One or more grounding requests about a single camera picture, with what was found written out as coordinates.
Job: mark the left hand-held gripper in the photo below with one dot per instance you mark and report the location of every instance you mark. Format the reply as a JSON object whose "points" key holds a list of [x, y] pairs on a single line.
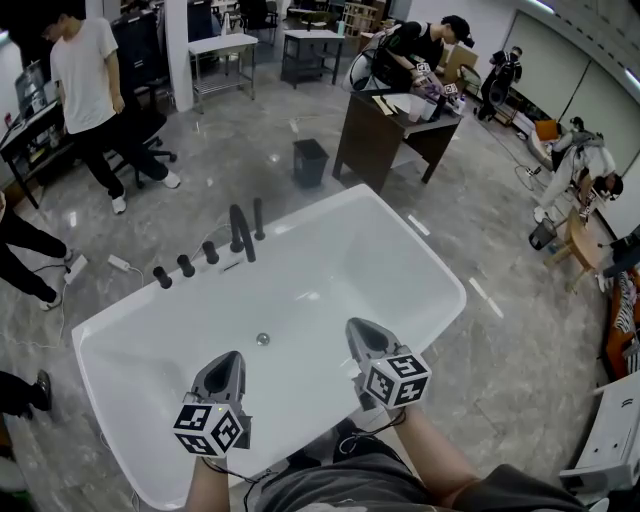
{"points": [[200, 430]]}

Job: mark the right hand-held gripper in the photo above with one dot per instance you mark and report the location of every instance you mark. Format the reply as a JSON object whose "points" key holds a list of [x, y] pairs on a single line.
{"points": [[395, 380]]}

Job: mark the black handheld shower head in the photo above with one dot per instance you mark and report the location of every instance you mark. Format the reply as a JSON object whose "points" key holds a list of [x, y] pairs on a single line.
{"points": [[258, 217]]}

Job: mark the person's right forearm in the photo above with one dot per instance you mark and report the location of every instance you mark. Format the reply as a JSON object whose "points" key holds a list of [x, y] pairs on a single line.
{"points": [[430, 450]]}

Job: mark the person's left forearm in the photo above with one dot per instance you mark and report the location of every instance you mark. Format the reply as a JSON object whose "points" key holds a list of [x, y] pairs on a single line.
{"points": [[207, 482]]}

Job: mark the white bathtub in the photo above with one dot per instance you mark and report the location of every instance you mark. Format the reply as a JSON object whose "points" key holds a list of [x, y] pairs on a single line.
{"points": [[300, 280]]}

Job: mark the dark round disc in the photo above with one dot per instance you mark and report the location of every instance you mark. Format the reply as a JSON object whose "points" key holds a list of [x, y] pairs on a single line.
{"points": [[260, 236]]}

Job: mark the black faucet knob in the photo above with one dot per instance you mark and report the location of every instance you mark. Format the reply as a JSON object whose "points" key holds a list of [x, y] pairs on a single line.
{"points": [[162, 276], [186, 265], [211, 251]]}

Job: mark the person's grey t-shirt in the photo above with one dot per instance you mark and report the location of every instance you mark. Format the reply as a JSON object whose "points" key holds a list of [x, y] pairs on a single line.
{"points": [[375, 490]]}

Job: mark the white power strip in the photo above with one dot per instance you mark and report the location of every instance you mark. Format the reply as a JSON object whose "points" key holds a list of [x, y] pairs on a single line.
{"points": [[122, 262], [75, 267]]}

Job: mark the black curved faucet spout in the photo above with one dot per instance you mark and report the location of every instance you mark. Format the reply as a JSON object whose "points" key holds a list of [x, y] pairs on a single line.
{"points": [[239, 220]]}

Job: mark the black trash bin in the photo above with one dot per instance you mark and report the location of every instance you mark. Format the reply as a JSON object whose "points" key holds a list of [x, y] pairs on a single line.
{"points": [[310, 162]]}

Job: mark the dark wooden desk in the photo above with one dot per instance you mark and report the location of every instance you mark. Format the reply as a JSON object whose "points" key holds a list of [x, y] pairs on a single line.
{"points": [[370, 145]]}

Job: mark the white mug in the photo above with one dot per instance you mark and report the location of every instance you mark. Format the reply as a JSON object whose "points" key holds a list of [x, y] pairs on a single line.
{"points": [[427, 110]]}

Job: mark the orange sofa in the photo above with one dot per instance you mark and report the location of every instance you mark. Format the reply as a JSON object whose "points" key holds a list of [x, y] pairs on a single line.
{"points": [[612, 330]]}

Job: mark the black office chair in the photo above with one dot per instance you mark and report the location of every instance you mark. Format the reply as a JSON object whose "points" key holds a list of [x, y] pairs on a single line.
{"points": [[150, 125]]}

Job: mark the cardboard box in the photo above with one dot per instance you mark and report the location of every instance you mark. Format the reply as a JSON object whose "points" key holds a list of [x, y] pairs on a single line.
{"points": [[457, 62]]}

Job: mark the dark metal table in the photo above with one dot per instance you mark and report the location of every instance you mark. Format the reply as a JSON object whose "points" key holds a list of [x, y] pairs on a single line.
{"points": [[312, 36]]}

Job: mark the black desk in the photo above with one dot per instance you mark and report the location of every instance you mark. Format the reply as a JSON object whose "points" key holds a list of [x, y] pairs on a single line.
{"points": [[30, 132]]}

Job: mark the steel table with white top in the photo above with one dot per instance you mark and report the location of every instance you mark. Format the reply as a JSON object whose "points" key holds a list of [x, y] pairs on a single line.
{"points": [[222, 42]]}

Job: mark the white column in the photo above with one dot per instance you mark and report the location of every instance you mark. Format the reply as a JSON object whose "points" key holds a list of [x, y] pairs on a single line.
{"points": [[177, 50]]}

